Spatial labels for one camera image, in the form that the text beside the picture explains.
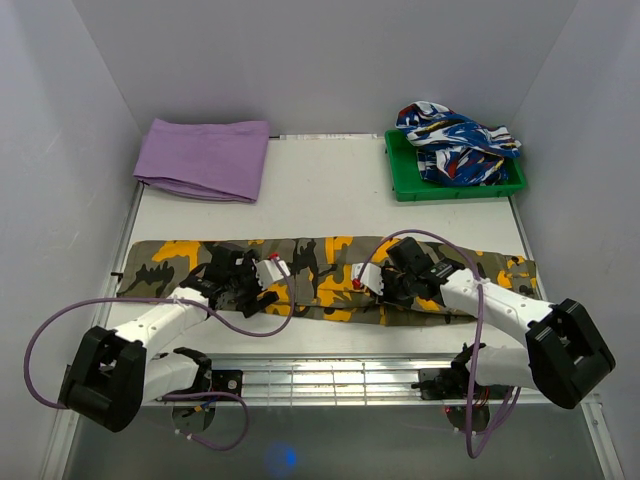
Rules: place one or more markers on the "folded purple trousers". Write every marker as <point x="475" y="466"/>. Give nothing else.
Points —
<point x="212" y="162"/>

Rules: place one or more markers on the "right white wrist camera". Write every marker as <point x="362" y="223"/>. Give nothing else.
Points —
<point x="367" y="276"/>

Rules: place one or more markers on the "blue white patterned garment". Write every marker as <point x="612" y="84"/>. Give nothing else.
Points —
<point x="453" y="150"/>

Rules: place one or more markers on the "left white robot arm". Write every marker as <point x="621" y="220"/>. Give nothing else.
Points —
<point x="114" y="372"/>

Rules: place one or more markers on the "green plastic bin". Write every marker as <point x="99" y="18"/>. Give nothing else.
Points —
<point x="410" y="187"/>

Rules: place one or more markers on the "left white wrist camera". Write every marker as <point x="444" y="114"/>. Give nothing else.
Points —
<point x="270" y="271"/>

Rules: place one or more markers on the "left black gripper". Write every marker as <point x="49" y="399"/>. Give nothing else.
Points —
<point x="249" y="305"/>

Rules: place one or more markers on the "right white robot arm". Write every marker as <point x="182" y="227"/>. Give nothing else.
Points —
<point x="561" y="352"/>

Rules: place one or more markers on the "camouflage cargo trousers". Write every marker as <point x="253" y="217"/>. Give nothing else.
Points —
<point x="322" y="276"/>

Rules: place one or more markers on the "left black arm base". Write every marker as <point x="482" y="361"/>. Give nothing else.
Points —
<point x="225" y="381"/>

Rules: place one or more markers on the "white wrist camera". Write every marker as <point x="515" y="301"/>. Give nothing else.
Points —
<point x="270" y="271"/>
<point x="367" y="276"/>

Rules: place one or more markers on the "aluminium front rail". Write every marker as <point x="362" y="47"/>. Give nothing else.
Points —
<point x="325" y="385"/>

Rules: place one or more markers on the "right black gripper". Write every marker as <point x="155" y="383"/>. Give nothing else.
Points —
<point x="386" y="275"/>

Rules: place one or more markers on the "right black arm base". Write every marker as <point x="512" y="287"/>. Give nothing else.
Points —
<point x="447" y="383"/>

